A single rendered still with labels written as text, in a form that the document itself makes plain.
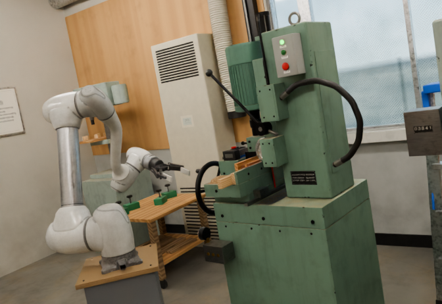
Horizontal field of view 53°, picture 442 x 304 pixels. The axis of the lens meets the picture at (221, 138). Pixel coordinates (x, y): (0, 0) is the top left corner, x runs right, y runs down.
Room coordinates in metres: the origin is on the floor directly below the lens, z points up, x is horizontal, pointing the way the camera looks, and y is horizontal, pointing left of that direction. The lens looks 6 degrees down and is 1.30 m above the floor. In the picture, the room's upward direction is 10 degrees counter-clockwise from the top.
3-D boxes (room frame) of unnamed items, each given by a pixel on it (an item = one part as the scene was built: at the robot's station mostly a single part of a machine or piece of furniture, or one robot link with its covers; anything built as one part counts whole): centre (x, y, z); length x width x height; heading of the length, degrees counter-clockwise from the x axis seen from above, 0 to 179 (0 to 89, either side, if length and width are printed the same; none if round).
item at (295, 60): (1.80, -0.32, 1.40); 0.10 x 0.06 x 0.16; 48
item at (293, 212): (2.03, -0.27, 0.76); 0.57 x 0.45 x 0.09; 48
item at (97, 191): (4.24, 1.04, 0.79); 0.62 x 0.48 x 1.58; 56
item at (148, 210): (3.44, 0.62, 0.32); 0.66 x 0.57 x 0.64; 144
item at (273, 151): (1.87, -0.21, 1.02); 0.09 x 0.07 x 0.12; 138
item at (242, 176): (2.12, -0.23, 0.93); 0.60 x 0.02 x 0.06; 138
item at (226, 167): (2.27, -0.06, 0.91); 0.15 x 0.14 x 0.09; 138
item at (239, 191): (2.22, -0.12, 0.87); 0.61 x 0.30 x 0.06; 138
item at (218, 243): (2.01, 0.10, 0.58); 0.12 x 0.08 x 0.08; 48
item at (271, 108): (1.86, -0.24, 1.22); 0.09 x 0.08 x 0.15; 48
